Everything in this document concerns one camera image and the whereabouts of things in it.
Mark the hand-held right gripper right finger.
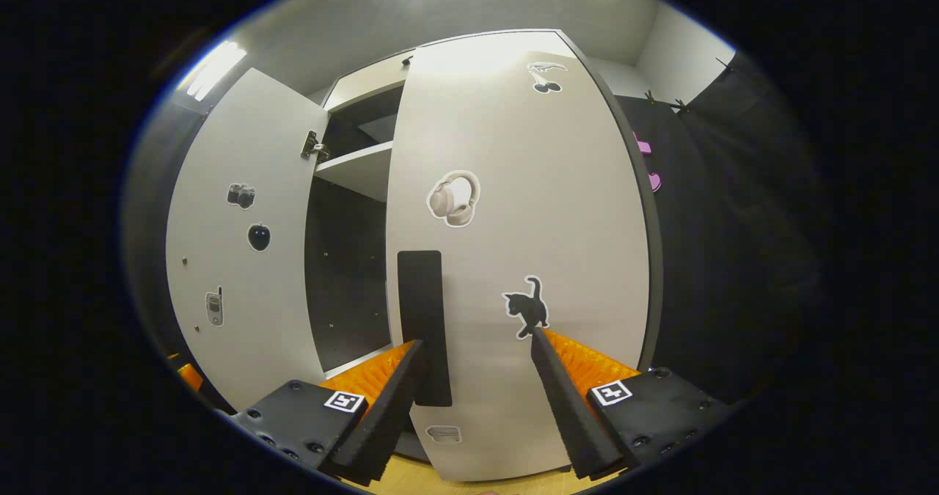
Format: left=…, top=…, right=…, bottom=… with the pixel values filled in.
left=530, top=326, right=731, bottom=481

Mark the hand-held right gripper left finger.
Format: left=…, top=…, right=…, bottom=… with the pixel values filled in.
left=231, top=339, right=426, bottom=487

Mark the white door camera sticker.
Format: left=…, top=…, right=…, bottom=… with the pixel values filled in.
left=165, top=67, right=329, bottom=413

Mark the white door headphones sticker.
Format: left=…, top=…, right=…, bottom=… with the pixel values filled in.
left=385, top=32, right=653, bottom=483

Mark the white cabinet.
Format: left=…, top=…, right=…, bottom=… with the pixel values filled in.
left=304, top=29, right=665, bottom=380

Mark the black backdrop cloth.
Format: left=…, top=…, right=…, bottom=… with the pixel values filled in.
left=121, top=48, right=826, bottom=408

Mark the white cabinet shelf board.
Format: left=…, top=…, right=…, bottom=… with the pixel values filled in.
left=314, top=141, right=394, bottom=203

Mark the metal door hinge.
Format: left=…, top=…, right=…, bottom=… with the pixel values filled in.
left=300, top=130, right=332, bottom=163

